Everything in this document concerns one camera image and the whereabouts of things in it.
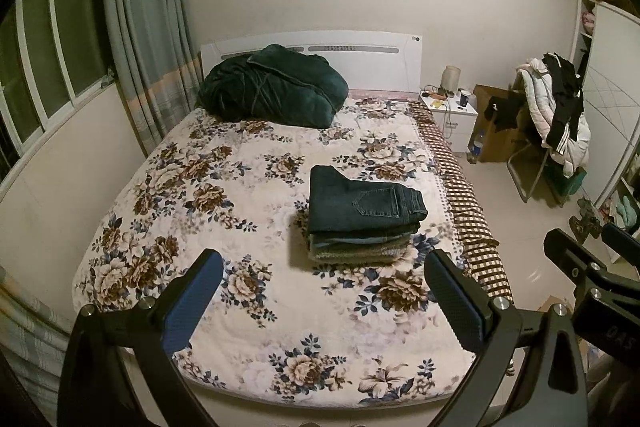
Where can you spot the plaid green curtain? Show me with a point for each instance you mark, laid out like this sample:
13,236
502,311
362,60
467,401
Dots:
30,347

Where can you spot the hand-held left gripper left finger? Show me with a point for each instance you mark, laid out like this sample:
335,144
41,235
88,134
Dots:
192,302

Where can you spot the black garment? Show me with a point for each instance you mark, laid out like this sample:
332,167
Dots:
505,112

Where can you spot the black striped clothes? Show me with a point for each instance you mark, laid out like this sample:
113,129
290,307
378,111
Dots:
567,102

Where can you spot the clear water bottle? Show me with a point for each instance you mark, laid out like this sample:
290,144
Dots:
476,147

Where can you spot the metal folding chair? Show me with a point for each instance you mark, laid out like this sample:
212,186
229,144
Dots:
527,172

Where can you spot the chair with piled clothes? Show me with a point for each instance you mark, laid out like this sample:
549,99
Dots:
537,107

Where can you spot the white framed window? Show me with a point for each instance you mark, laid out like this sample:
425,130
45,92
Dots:
40,57

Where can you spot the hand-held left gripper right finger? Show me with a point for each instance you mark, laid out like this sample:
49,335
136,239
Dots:
452,302

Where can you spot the dark floor slippers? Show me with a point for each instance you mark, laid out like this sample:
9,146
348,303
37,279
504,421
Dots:
586,217

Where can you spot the teal clothes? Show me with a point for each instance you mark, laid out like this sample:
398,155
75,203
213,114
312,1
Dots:
627,212

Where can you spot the bed with floral sheet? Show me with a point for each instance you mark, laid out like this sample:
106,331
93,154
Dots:
225,207

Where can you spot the green bin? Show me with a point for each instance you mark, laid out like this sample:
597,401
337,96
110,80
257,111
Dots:
574,182

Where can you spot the green striped curtain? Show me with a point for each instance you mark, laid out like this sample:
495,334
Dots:
145,32

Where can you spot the dark green quilt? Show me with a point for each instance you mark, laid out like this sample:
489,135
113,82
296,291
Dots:
275,89

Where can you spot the cream table lamp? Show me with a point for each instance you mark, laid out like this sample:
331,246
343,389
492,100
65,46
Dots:
450,78

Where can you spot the small open cardboard box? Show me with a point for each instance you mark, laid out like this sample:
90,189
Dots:
550,304

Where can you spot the pink clothes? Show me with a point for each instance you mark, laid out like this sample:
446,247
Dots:
588,22

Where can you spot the folded olive green pants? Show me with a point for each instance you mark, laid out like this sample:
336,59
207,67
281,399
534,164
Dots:
360,254

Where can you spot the white bed headboard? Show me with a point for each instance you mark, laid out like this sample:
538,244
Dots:
380,62

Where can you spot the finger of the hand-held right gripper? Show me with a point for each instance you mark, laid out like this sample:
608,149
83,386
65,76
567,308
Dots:
565,252
620,239

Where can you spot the white wardrobe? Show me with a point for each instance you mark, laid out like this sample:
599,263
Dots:
612,107

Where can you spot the dark cup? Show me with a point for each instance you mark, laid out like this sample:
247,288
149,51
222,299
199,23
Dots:
465,99

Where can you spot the dark blue jeans pants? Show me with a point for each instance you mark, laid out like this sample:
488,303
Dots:
360,202

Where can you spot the large brown cardboard box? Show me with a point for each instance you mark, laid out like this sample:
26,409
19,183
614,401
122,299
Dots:
497,144

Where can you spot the white nightstand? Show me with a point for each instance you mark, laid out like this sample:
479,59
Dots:
460,124

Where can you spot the brown checkered bed sheet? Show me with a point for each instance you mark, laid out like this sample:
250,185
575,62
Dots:
467,212

